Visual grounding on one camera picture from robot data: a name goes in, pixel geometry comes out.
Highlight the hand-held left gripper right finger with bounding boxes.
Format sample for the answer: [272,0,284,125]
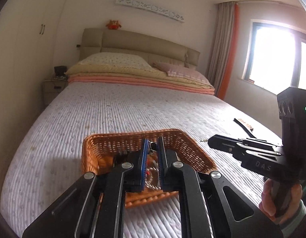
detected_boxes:
[157,136,284,238]

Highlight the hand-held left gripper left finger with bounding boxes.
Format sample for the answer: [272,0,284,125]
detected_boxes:
[22,138,150,238]

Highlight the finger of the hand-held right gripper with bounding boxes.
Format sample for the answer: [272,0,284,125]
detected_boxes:
[242,138,283,152]
[208,135,284,159]

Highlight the clear crystal bead bracelet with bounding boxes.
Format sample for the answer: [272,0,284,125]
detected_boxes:
[145,176,161,190]

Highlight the brown wicker basket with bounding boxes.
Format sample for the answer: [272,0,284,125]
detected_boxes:
[81,128,217,209]

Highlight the person's right forearm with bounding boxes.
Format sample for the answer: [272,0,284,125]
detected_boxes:
[278,200,306,232]

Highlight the person's right hand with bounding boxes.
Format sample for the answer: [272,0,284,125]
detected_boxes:
[258,178,304,226]

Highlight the folded peach blanket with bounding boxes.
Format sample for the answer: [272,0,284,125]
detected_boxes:
[67,76,215,96]

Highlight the pink pillow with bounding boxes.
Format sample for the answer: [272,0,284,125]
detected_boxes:
[153,62,210,85]

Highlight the bright window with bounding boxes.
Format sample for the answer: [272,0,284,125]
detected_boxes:
[241,19,306,96]

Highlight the striped beige orange curtain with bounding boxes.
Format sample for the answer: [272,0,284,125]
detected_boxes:
[206,2,240,101]

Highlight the folded yellow blanket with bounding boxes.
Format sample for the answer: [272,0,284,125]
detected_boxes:
[64,63,214,90]

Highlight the white patterned pillow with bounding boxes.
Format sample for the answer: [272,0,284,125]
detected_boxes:
[79,52,155,72]

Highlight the beige nightstand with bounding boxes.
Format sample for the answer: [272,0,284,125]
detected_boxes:
[42,78,69,106]

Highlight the beige padded headboard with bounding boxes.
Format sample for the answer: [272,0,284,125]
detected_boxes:
[79,28,201,70]

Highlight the orange plush toy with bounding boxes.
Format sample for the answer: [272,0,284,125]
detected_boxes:
[105,19,123,30]

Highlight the white wardrobe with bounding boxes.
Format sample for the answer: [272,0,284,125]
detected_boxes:
[0,0,69,129]

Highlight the white carved wall shelf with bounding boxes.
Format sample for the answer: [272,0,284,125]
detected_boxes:
[115,0,185,23]

